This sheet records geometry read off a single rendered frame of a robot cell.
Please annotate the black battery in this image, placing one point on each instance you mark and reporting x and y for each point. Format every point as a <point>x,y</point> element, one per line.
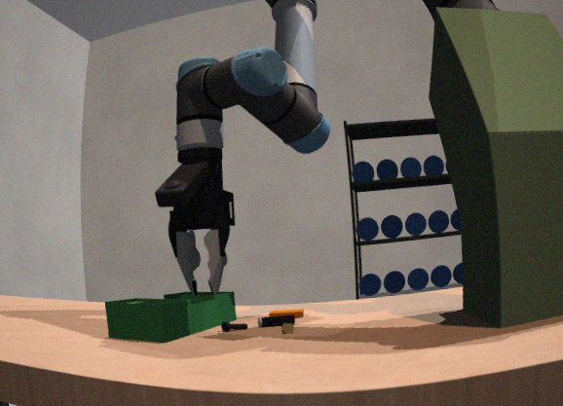
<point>275,320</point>

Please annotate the black bolt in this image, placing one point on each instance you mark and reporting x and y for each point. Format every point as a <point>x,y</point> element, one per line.
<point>226,326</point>

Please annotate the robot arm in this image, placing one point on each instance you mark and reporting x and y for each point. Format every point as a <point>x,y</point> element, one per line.
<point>256,80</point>

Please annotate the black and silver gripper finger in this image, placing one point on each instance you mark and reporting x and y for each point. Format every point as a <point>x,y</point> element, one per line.
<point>185,251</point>
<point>215,242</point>

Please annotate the green rack of bins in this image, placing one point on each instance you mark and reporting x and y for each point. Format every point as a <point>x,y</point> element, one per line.
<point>164,323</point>

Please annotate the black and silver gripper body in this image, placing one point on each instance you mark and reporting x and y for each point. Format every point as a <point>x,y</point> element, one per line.
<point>202,209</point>

